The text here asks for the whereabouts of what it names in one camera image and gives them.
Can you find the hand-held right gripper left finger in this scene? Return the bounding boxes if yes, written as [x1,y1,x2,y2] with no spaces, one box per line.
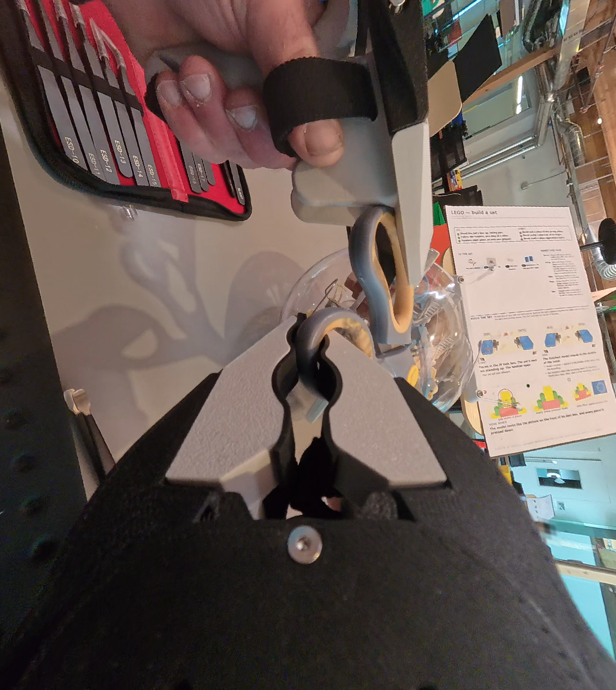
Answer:
[165,322,302,507]

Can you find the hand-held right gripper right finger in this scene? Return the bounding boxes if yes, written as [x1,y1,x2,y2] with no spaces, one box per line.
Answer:
[325,338,447,507]

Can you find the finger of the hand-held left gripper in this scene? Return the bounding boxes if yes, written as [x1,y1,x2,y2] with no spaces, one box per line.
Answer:
[373,121,435,362]

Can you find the yellow-handled scissors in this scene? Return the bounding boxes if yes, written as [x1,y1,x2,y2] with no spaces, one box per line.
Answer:
[292,205,411,394]

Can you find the clear maze ball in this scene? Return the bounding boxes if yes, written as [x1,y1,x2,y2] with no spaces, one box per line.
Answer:
[281,248,476,410]

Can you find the person's left hand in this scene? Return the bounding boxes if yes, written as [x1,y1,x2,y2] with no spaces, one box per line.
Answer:
[109,0,346,171]

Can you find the printed instruction sheet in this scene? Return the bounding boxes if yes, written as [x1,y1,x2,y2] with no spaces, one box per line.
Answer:
[445,205,616,454]

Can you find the black perforated pad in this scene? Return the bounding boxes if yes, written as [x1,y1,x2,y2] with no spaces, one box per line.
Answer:
[0,0,88,690]

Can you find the red tool kit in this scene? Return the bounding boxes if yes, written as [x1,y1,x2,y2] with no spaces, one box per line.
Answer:
[0,0,253,224]

